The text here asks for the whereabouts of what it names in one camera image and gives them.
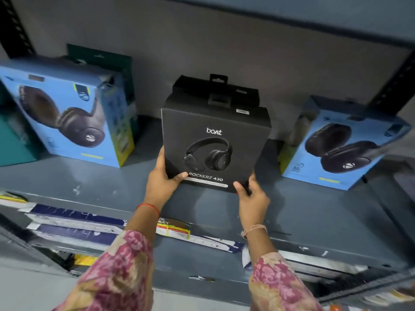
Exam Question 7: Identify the blue headphone box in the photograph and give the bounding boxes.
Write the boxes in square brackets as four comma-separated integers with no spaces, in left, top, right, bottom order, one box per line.
[0,56,137,168]
[278,95,412,191]

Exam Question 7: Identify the person's left hand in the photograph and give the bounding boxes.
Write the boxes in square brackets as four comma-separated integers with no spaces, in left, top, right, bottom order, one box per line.
[144,146,188,211]

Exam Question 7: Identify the navy white power strip box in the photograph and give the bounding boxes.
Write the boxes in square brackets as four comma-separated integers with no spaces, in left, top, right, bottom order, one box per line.
[27,223,119,251]
[242,246,369,279]
[19,203,127,235]
[155,225,246,254]

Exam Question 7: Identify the orange white packets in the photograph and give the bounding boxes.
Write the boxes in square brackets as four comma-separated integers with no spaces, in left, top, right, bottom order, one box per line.
[363,288,415,311]

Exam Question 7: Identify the grey metal shelf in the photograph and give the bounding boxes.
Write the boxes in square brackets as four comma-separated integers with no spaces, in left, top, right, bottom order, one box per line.
[0,114,415,276]

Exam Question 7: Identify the black perforated upright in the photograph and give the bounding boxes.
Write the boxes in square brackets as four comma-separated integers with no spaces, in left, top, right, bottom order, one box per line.
[368,50,415,115]
[0,0,35,59]

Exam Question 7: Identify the yellow packet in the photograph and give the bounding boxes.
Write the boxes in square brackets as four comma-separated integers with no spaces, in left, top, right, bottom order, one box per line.
[73,254,98,267]

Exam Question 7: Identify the person's right forearm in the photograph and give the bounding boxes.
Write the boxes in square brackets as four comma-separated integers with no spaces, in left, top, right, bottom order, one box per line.
[241,229,325,311]

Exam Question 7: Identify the red thread wristband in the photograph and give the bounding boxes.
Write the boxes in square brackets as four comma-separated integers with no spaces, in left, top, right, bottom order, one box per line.
[136,203,161,217]

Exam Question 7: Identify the grey perforated upright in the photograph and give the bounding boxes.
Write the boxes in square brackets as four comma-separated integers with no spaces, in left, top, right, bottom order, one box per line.
[317,268,415,305]
[0,212,82,277]

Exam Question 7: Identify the person's right hand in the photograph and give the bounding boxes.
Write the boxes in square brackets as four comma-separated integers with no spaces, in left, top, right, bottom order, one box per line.
[233,173,271,232]

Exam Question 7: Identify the person's left forearm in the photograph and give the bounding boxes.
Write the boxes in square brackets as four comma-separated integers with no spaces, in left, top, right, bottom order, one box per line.
[53,203,161,311]

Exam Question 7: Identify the beige thread bracelet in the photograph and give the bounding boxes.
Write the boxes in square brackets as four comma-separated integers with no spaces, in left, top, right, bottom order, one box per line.
[240,224,268,239]

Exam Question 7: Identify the yellow red price tag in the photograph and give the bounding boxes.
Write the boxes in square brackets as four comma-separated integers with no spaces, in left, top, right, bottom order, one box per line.
[156,218,192,240]
[0,190,28,204]

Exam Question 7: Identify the grey metal shelf board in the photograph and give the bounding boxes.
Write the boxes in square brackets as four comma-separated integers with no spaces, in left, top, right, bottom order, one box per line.
[152,0,415,49]
[0,203,325,305]

